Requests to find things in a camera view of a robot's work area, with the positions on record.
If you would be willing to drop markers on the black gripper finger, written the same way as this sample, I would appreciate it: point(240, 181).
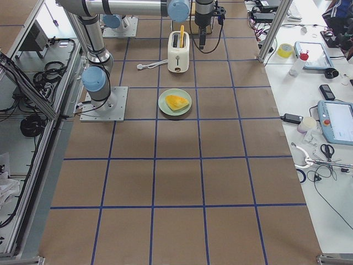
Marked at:
point(202, 37)

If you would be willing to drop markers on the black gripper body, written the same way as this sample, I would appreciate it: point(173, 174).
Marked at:
point(202, 19)

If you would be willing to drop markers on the white toaster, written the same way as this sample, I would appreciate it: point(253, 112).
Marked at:
point(178, 59)

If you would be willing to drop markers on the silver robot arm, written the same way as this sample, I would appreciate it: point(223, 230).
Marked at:
point(96, 78)
point(178, 11)

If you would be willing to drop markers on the wooden box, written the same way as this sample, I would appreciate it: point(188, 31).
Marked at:
point(195, 27)

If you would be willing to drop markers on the toast bread slice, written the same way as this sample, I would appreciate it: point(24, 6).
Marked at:
point(181, 41)

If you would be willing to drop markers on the triangular yellow pastry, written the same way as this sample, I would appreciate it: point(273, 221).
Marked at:
point(176, 103)

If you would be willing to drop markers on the yellow tape roll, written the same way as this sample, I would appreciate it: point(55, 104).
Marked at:
point(285, 50)

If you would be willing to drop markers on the green plate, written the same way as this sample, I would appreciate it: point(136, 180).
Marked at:
point(163, 106)

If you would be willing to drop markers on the clear bottle red cap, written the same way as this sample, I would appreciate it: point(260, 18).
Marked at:
point(298, 66)

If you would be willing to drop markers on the blue teach pendant far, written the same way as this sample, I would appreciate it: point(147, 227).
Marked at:
point(318, 56)

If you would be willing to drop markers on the blue teach pendant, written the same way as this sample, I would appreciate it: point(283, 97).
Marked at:
point(318, 56)
point(335, 118)

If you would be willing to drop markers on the black power adapter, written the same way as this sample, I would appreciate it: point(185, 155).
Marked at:
point(291, 118)

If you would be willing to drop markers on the paper cup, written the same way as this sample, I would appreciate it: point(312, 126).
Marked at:
point(307, 123)

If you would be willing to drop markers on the blue teach pendant near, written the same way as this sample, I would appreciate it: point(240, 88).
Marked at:
point(335, 118)

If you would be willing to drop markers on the black scissors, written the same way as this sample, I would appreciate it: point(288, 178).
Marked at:
point(328, 151)

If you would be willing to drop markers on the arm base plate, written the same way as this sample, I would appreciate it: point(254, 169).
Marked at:
point(112, 110)
point(120, 27)

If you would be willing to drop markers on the aluminium frame post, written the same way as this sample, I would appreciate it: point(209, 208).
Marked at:
point(276, 23)

